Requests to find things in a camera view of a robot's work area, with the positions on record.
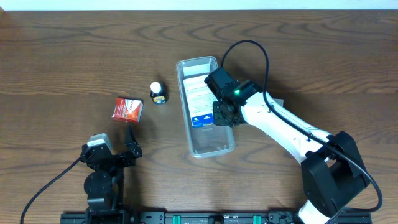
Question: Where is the blue Kool Fever box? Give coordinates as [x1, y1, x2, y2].
[183, 74, 216, 128]

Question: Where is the clear plastic container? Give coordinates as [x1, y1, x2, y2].
[176, 56, 236, 159]

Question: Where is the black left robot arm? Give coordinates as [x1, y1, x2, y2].
[80, 126, 142, 224]

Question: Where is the red Panadol box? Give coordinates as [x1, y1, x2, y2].
[112, 98, 144, 123]

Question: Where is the dark Woods syrup bottle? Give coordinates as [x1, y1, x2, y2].
[150, 82, 168, 105]

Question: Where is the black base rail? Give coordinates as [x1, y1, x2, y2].
[60, 210, 373, 224]

